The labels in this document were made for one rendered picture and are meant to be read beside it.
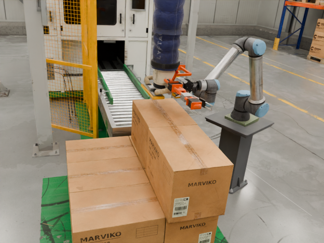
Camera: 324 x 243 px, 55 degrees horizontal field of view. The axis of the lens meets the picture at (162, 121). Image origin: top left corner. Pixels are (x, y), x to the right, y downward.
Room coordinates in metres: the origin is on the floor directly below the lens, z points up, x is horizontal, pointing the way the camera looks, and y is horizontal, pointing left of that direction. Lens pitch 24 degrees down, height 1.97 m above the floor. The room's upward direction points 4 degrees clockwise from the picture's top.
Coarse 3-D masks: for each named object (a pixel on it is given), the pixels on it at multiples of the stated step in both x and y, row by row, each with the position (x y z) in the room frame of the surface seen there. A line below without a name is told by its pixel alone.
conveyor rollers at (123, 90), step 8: (104, 72) 4.93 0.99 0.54; (112, 72) 4.97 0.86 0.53; (120, 72) 5.01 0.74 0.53; (112, 80) 4.53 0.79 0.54; (120, 80) 4.57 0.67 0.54; (128, 80) 4.60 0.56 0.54; (112, 88) 4.17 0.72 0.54; (120, 88) 4.20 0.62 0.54; (128, 88) 4.24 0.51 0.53; (136, 88) 4.21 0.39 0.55; (104, 96) 3.79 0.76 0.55; (112, 96) 3.82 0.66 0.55; (120, 96) 3.85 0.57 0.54; (128, 96) 3.88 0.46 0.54; (136, 96) 3.91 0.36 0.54; (120, 104) 3.57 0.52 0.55; (128, 104) 3.60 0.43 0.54; (112, 112) 3.35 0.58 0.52; (120, 112) 3.31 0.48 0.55; (128, 112) 3.34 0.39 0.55; (120, 120) 3.12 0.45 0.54; (128, 120) 3.14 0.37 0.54
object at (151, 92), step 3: (141, 84) 2.60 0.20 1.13; (144, 84) 2.59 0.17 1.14; (150, 84) 2.53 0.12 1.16; (144, 87) 2.52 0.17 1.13; (147, 87) 2.51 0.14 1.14; (147, 90) 2.45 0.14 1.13; (150, 90) 2.45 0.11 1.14; (153, 90) 2.40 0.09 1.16; (147, 93) 2.43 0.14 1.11; (150, 93) 2.39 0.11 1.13; (153, 93) 2.38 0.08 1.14; (150, 96) 2.35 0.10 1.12; (153, 96) 2.32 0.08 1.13; (156, 96) 2.32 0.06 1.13; (159, 96) 2.33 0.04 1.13; (162, 96) 2.33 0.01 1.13; (153, 99) 2.30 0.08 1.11
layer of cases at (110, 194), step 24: (72, 144) 2.51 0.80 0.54; (96, 144) 2.54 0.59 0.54; (120, 144) 2.57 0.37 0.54; (72, 168) 2.12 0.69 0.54; (96, 168) 2.14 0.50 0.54; (120, 168) 2.17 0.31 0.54; (144, 168) 2.20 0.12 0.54; (72, 192) 1.82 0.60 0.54; (96, 192) 1.84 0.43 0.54; (120, 192) 1.86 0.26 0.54; (144, 192) 1.88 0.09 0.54; (72, 216) 1.57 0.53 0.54; (96, 216) 1.59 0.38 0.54; (120, 216) 1.61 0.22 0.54; (144, 216) 1.62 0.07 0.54; (216, 216) 1.76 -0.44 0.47; (72, 240) 1.67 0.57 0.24; (96, 240) 1.48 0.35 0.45; (120, 240) 1.53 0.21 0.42; (144, 240) 1.59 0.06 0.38; (168, 240) 1.64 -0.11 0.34; (192, 240) 1.70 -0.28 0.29
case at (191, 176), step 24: (168, 144) 1.90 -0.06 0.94; (192, 144) 1.93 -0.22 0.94; (168, 168) 1.66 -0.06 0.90; (192, 168) 1.62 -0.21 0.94; (216, 168) 1.66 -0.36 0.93; (168, 192) 1.63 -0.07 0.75; (192, 192) 1.62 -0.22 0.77; (216, 192) 1.67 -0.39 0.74; (168, 216) 1.59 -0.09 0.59; (192, 216) 1.62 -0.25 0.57
